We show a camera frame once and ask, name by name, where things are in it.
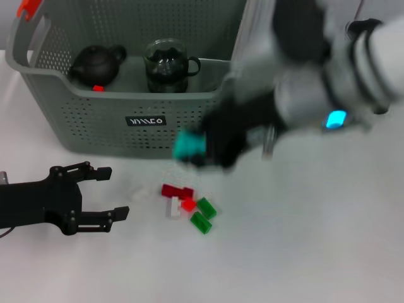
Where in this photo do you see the white toy brick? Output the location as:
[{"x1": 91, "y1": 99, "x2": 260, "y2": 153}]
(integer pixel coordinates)
[
  {"x1": 165, "y1": 196, "x2": 182, "y2": 220},
  {"x1": 128, "y1": 186, "x2": 152, "y2": 203}
]

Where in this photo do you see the orange bin handle clip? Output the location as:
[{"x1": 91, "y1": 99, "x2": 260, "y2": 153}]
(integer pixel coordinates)
[{"x1": 16, "y1": 0, "x2": 42, "y2": 21}]

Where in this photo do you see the glass teacup with black base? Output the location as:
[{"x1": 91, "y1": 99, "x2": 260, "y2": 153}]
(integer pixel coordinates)
[
  {"x1": 143, "y1": 38, "x2": 202, "y2": 81},
  {"x1": 146, "y1": 74, "x2": 189, "y2": 94}
]

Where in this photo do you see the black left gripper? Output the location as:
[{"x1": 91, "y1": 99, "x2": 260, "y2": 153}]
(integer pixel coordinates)
[{"x1": 0, "y1": 161, "x2": 130, "y2": 236}]

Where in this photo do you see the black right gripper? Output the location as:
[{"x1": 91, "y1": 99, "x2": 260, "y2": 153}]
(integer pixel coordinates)
[{"x1": 186, "y1": 97, "x2": 282, "y2": 171}]

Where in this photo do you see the teal square toy brick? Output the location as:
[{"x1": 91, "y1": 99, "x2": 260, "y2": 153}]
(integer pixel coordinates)
[{"x1": 172, "y1": 129, "x2": 208, "y2": 162}]

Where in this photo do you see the glass pitcher with black handle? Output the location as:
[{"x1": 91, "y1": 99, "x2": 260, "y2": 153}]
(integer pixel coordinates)
[{"x1": 345, "y1": 18, "x2": 392, "y2": 116}]

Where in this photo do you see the black clay teapot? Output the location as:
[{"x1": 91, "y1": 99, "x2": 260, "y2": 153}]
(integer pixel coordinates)
[{"x1": 68, "y1": 44, "x2": 128, "y2": 88}]

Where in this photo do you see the dark red toy brick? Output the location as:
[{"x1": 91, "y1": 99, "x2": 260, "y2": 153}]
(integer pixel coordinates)
[{"x1": 160, "y1": 184, "x2": 194, "y2": 200}]

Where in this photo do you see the green toy brick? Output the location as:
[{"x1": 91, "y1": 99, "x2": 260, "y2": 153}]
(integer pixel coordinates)
[
  {"x1": 196, "y1": 197, "x2": 218, "y2": 220},
  {"x1": 190, "y1": 211, "x2": 213, "y2": 235}
]

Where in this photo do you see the grey perforated plastic storage bin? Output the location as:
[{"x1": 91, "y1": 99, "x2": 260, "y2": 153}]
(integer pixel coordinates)
[{"x1": 4, "y1": 0, "x2": 250, "y2": 160}]

